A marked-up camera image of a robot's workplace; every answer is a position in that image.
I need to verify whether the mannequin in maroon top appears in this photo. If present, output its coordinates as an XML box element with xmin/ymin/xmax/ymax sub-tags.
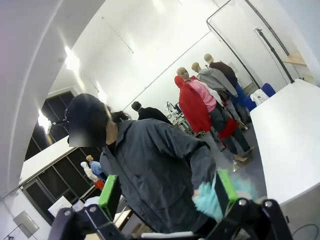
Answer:
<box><xmin>203</xmin><ymin>53</ymin><xmax>248</xmax><ymax>111</ymax></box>

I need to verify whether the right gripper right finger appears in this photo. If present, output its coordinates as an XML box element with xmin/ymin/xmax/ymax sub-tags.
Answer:
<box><xmin>207</xmin><ymin>169</ymin><xmax>293</xmax><ymax>240</ymax></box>

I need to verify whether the figure in black coat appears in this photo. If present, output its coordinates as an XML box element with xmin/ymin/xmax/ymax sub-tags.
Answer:
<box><xmin>131</xmin><ymin>101</ymin><xmax>173</xmax><ymax>126</ymax></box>

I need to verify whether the white bag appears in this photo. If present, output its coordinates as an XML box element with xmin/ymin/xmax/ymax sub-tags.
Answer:
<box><xmin>249</xmin><ymin>91</ymin><xmax>270</xmax><ymax>106</ymax></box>

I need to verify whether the teal microfiber duster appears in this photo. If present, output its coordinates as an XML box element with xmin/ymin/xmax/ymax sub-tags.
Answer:
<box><xmin>193</xmin><ymin>174</ymin><xmax>261</xmax><ymax>221</ymax></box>

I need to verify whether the mannequin in blue shirt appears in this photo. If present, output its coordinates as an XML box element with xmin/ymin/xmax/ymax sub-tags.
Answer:
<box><xmin>86</xmin><ymin>154</ymin><xmax>108</xmax><ymax>182</ymax></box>

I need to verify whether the blue chair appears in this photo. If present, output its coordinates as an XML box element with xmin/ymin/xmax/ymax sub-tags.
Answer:
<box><xmin>243</xmin><ymin>96</ymin><xmax>258</xmax><ymax>112</ymax></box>
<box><xmin>259</xmin><ymin>83</ymin><xmax>277</xmax><ymax>101</ymax></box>

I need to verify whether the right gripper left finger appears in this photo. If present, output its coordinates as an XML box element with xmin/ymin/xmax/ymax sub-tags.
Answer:
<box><xmin>47</xmin><ymin>174</ymin><xmax>123</xmax><ymax>240</ymax></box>

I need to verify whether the person in grey jacket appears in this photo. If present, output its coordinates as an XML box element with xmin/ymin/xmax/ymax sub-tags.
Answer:
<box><xmin>67</xmin><ymin>93</ymin><xmax>218</xmax><ymax>235</ymax></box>

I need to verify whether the light wooden desk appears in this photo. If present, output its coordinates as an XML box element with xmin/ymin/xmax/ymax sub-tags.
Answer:
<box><xmin>282</xmin><ymin>49</ymin><xmax>316</xmax><ymax>81</ymax></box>

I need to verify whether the large white table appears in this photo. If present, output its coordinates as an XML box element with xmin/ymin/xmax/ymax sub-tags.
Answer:
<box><xmin>249</xmin><ymin>78</ymin><xmax>320</xmax><ymax>206</ymax></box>

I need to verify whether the mannequin in white clothes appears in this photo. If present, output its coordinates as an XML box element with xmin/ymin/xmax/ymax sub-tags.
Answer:
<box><xmin>80</xmin><ymin>161</ymin><xmax>100</xmax><ymax>182</ymax></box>

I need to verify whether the black pole stand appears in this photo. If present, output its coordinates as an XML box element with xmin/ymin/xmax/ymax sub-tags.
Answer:
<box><xmin>254</xmin><ymin>28</ymin><xmax>296</xmax><ymax>85</ymax></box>

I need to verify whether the mannequin in red hoodie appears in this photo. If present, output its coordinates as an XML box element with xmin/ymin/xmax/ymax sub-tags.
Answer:
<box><xmin>174</xmin><ymin>74</ymin><xmax>213</xmax><ymax>135</ymax></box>

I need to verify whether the mannequin in grey hoodie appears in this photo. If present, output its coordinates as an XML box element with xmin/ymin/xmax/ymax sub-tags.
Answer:
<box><xmin>191</xmin><ymin>62</ymin><xmax>248</xmax><ymax>126</ymax></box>

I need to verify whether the mannequin in pink shirt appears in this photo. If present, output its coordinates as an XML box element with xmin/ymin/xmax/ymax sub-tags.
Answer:
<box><xmin>176</xmin><ymin>66</ymin><xmax>256</xmax><ymax>161</ymax></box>

